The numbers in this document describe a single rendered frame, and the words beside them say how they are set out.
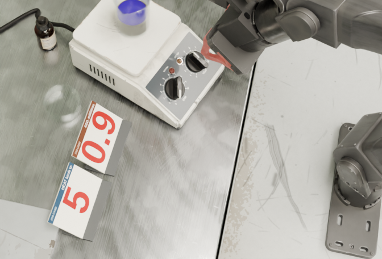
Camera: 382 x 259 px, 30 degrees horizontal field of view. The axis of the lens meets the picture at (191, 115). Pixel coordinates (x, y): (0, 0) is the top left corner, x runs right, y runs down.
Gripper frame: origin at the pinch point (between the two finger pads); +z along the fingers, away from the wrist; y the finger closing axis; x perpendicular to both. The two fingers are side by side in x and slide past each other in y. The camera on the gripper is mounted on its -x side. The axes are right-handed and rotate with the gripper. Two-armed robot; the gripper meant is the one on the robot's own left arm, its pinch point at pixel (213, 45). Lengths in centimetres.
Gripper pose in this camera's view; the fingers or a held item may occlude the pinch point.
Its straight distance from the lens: 99.6
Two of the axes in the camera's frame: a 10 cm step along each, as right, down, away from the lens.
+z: -4.7, 1.2, 8.7
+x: 6.9, 6.6, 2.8
